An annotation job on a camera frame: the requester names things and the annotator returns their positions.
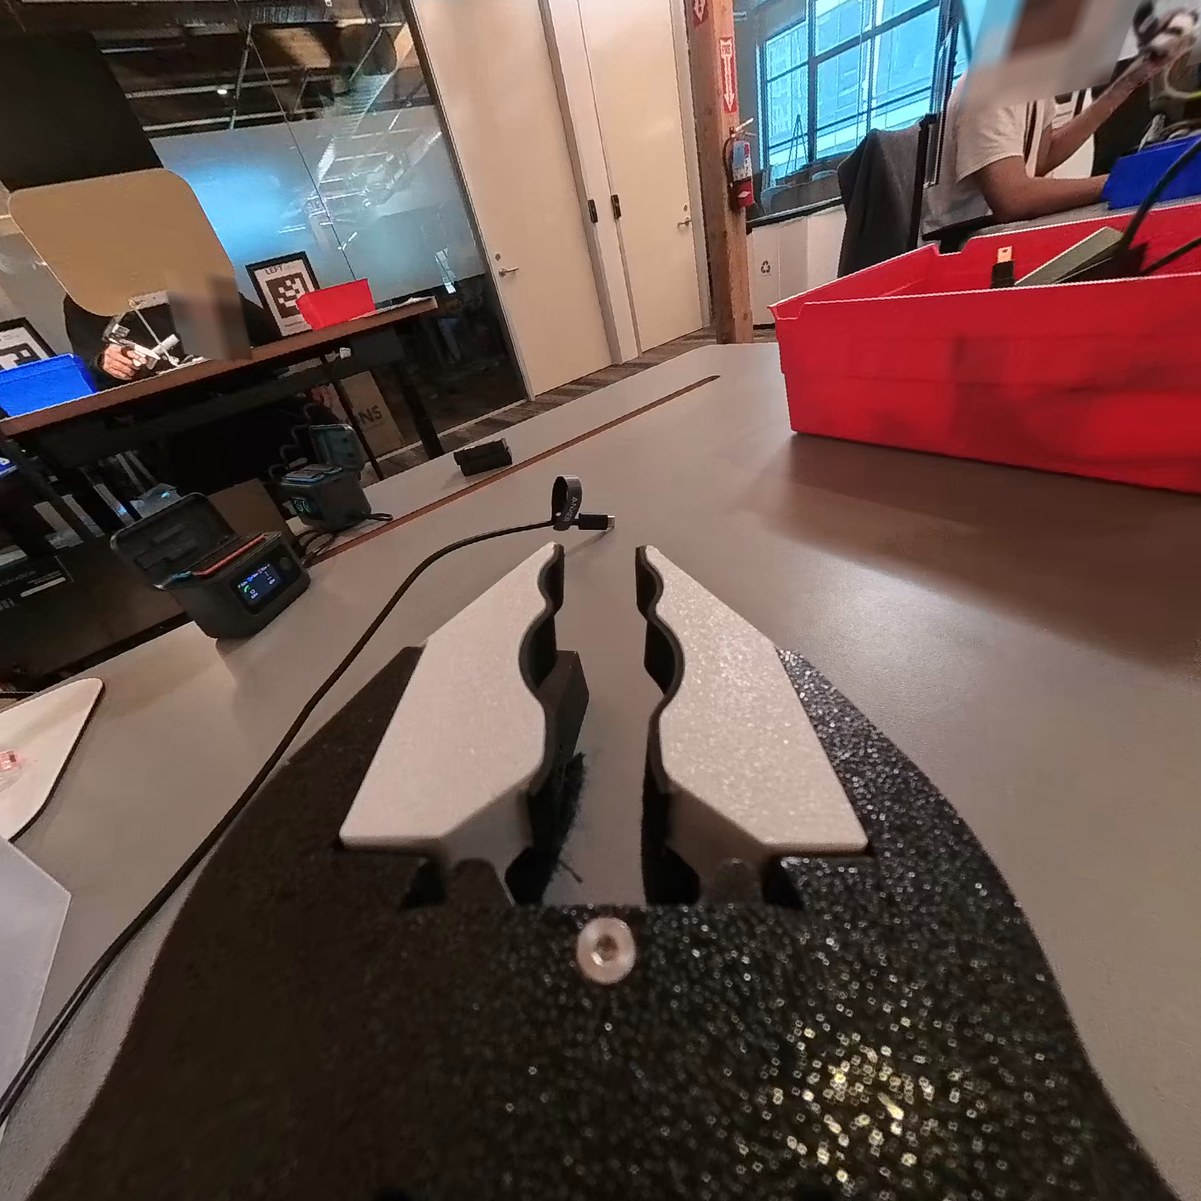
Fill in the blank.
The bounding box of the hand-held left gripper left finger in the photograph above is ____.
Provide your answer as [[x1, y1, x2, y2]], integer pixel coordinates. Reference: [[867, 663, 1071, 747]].
[[336, 540, 567, 873]]

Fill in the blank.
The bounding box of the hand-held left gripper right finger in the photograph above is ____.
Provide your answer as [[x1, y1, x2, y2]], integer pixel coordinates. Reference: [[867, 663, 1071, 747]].
[[635, 544, 871, 873]]

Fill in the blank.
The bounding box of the thin black cable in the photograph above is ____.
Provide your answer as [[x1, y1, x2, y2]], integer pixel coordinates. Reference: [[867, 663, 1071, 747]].
[[0, 474, 618, 1122]]

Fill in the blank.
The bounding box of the large red plastic bin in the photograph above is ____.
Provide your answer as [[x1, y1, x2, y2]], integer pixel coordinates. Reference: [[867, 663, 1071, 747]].
[[768, 199, 1201, 495]]

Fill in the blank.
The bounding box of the clear plastic bin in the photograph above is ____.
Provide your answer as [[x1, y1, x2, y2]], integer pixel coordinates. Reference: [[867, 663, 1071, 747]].
[[0, 834, 73, 1103]]

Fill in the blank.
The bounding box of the thick black cable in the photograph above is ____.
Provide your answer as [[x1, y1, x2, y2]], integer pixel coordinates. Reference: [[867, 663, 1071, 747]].
[[1121, 134, 1201, 275]]

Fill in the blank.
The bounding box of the grey usb hub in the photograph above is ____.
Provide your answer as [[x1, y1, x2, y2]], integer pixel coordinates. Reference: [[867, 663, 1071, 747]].
[[1015, 224, 1130, 287]]

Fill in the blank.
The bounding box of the black battery charger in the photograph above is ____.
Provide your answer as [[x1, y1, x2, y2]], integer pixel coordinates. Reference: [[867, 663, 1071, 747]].
[[281, 421, 373, 533]]

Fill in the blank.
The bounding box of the black charging case with screen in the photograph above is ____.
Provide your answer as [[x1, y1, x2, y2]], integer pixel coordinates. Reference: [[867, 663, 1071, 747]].
[[110, 493, 312, 640]]

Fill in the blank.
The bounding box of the dark-legged work table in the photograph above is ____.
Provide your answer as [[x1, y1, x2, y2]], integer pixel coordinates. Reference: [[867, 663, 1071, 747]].
[[0, 297, 442, 488]]

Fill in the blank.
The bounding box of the small red bin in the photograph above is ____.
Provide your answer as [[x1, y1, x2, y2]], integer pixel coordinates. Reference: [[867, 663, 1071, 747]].
[[295, 277, 376, 331]]

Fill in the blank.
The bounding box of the white cabinet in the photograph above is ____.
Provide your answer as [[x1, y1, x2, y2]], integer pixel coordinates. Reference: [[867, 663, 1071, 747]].
[[750, 204, 851, 331]]

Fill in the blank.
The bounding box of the wooden pillar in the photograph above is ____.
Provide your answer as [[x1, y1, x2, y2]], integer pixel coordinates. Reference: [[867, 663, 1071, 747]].
[[684, 0, 755, 345]]

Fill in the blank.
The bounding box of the framed black-white marker sign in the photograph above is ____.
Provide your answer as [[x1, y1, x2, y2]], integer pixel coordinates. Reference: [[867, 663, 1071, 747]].
[[245, 250, 321, 338], [0, 317, 58, 372]]

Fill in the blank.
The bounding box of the small blue bin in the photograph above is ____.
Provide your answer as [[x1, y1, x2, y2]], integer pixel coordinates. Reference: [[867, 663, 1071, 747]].
[[0, 352, 100, 420]]

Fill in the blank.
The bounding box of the black jacket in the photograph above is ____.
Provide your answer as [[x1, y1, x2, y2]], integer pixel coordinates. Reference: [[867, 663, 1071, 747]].
[[837, 125, 941, 280]]

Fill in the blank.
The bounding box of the white door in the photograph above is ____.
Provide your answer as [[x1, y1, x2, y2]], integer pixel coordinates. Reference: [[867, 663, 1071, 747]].
[[411, 0, 622, 397], [545, 0, 711, 354]]

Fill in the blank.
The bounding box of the red fire extinguisher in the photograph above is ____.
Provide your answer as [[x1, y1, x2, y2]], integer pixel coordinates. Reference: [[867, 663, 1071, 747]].
[[725, 118, 760, 212]]

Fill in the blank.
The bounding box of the tan rounded board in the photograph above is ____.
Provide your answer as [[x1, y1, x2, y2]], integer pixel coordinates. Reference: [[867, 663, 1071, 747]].
[[7, 167, 238, 317]]

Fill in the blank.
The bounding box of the large paned window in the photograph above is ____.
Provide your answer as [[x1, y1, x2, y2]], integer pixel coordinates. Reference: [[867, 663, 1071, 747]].
[[755, 0, 973, 188]]

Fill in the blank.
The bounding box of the blue plastic bin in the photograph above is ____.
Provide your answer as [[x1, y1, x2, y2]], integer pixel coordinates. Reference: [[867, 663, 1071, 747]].
[[1101, 138, 1201, 211]]

